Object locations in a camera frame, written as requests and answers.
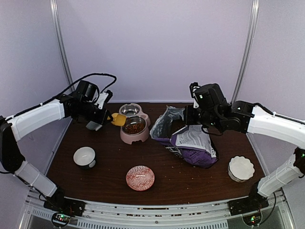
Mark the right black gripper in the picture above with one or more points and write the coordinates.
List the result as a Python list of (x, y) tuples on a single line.
[(188, 118)]

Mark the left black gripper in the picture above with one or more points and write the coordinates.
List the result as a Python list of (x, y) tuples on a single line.
[(104, 116)]

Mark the yellow plastic scoop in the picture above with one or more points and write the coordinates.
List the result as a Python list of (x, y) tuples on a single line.
[(118, 119)]

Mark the purple puppy food bag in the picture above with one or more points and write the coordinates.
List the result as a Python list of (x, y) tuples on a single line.
[(188, 142)]

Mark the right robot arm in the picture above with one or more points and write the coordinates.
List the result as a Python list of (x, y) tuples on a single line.
[(211, 110)]

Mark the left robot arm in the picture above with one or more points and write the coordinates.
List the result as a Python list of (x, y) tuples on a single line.
[(80, 103)]

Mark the brown kibble pet food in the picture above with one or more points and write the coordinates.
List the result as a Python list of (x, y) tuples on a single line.
[(133, 128)]

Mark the pink double pet feeder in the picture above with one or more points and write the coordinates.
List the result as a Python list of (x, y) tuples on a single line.
[(134, 114)]

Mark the light blue ceramic bowl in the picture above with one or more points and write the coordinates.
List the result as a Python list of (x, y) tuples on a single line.
[(93, 126)]

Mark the black white ceramic bowl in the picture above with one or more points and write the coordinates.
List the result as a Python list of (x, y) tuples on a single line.
[(85, 158)]

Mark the red patterned ceramic dish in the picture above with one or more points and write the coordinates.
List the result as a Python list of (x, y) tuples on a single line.
[(140, 178)]

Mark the white scalloped ceramic bowl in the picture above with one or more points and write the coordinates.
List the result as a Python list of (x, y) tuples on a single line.
[(240, 169)]

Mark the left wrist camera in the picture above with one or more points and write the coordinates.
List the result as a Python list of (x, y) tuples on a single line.
[(103, 98)]

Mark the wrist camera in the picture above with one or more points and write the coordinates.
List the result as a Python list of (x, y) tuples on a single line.
[(103, 98), (193, 87)]

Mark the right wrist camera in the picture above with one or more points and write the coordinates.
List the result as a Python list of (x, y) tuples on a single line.
[(193, 87)]

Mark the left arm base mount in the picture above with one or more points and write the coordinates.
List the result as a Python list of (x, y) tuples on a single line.
[(71, 208)]

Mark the front aluminium rail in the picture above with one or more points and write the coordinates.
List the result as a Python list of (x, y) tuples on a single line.
[(211, 215)]

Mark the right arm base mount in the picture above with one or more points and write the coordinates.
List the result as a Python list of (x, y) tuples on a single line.
[(251, 210)]

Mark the right aluminium frame post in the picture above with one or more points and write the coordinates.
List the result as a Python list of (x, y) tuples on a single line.
[(247, 49)]

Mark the aluminium frame post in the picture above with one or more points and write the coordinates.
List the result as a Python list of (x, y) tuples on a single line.
[(247, 49), (60, 41)]

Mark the left aluminium frame post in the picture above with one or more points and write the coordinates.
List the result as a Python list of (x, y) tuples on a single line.
[(60, 41)]

